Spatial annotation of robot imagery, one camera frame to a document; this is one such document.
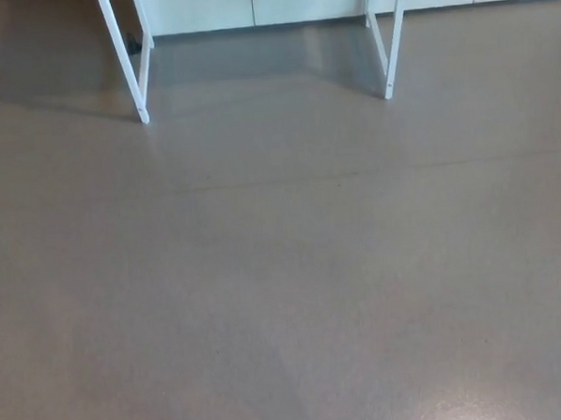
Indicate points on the white desk leg frame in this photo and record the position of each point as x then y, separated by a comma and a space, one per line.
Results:
127, 67
396, 39

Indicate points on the black plug on floor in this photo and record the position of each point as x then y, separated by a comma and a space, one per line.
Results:
133, 42

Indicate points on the dark brown wooden panel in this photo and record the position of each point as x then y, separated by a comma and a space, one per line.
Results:
127, 16

